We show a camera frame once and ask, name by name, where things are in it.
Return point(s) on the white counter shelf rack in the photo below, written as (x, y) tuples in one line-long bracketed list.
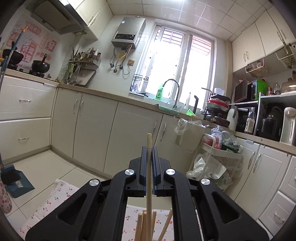
[(277, 96)]

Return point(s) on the green sink mat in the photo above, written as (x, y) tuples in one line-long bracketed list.
[(167, 110)]

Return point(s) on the wall power outlet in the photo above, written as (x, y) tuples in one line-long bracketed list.
[(131, 62)]

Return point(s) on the white storage cart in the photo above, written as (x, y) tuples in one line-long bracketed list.
[(222, 153)]

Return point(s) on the silver microwave oven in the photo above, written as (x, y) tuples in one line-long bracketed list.
[(241, 91)]

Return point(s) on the steel sink faucet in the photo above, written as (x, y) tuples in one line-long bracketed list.
[(177, 92)]

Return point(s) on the clear bag of greens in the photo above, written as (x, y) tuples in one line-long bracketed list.
[(224, 183)]

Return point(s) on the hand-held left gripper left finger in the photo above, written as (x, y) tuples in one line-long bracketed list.
[(144, 169)]

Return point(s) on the wall utensil rack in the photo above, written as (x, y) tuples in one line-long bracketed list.
[(83, 62)]

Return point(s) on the stack of pans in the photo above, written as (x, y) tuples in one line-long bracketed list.
[(217, 106)]

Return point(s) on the black cooking pot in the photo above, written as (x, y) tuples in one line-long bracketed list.
[(40, 66), (12, 58)]

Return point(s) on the cream wall cabinets with baskets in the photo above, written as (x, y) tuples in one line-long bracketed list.
[(254, 41)]

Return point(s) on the white cutting board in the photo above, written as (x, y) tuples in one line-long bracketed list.
[(86, 76)]

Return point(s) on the white thermos jug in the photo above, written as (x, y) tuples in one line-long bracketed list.
[(232, 120)]

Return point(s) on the small white bottle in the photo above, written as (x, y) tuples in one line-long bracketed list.
[(249, 124)]

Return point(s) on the green dish soap bottle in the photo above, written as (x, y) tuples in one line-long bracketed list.
[(159, 92)]

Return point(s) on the kitchen window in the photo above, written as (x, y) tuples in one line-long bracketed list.
[(175, 64)]

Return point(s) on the cream base kitchen cabinets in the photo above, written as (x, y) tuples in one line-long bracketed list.
[(92, 129)]

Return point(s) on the light bamboo chopstick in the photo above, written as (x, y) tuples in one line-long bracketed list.
[(149, 143), (144, 222), (153, 217), (138, 224), (167, 221)]

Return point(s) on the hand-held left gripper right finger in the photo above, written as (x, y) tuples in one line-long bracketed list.
[(154, 169)]

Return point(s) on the pink wall stickers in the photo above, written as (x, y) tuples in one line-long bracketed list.
[(30, 44)]

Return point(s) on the white plastic bag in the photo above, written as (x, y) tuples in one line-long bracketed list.
[(208, 169)]

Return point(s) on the pink floral cloth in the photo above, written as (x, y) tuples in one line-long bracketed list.
[(4, 199)]

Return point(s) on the bags of food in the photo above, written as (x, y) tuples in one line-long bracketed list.
[(222, 139)]

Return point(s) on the black rice cooker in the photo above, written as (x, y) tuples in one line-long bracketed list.
[(268, 126)]

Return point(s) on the blue dustpan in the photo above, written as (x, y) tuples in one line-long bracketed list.
[(20, 185)]

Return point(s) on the grey gas water heater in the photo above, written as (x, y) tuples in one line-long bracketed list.
[(127, 30)]

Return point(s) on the cream wall cabinets beside hood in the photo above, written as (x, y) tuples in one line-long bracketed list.
[(97, 16)]

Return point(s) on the cherry print tablecloth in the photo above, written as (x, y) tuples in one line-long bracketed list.
[(57, 197)]

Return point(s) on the white trash bin with bag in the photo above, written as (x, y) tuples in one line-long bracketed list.
[(189, 134)]

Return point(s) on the white electric water boiler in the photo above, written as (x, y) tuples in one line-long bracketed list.
[(288, 126)]

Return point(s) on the green box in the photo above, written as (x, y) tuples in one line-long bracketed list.
[(262, 87)]

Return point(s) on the steel range hood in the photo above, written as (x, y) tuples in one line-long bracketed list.
[(57, 20)]

